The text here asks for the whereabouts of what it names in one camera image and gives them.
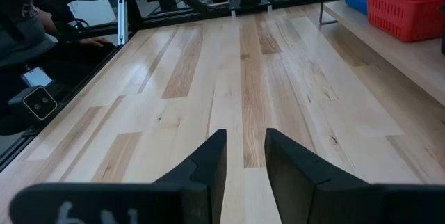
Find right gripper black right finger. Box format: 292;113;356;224
264;128;445;224

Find person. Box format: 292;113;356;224
0;0;159;136

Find wooden shelf black metal legs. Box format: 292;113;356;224
318;0;445;107

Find person's hand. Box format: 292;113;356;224
79;37;115;48

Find silver metal bracket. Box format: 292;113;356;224
117;0;127;46

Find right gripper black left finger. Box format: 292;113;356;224
9;128;228;224

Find white badge card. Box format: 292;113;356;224
19;66;54;88

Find red plastic slotted basket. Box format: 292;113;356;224
366;0;445;43

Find black table-level camera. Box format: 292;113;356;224
7;84;59;121

